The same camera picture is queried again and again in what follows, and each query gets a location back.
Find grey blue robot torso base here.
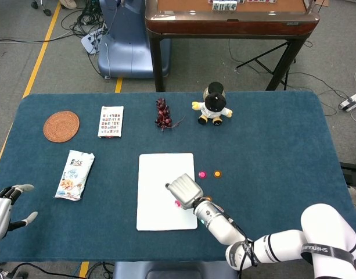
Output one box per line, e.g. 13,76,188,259
112,260,239,279

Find black power cable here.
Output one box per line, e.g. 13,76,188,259
0,261,80,279

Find white printed card box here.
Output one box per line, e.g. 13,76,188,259
97,105,125,139

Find black plush toy white coat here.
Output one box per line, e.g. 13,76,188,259
191,81,233,127

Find white power strip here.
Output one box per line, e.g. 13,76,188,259
80,27,109,55
339,92,356,112

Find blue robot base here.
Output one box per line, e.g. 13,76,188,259
97,0,171,79

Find white snack bag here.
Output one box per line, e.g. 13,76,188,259
54,149,95,202

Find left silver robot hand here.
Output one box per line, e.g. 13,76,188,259
0,183,38,242

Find brown woven round coaster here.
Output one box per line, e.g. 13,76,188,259
43,110,81,144

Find dark red grape bunch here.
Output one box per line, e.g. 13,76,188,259
154,97,186,132

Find white magnetic board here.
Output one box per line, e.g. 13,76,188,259
136,152,199,232

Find mahjong tile row green prints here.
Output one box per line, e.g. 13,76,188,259
212,1,238,12

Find blue table cloth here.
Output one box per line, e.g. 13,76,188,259
0,91,350,262

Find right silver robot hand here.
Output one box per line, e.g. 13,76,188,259
165,173,204,210

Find black cable bundle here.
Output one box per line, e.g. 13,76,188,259
61,0,109,38

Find brown mahjong table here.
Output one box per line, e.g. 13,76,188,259
145,0,321,92

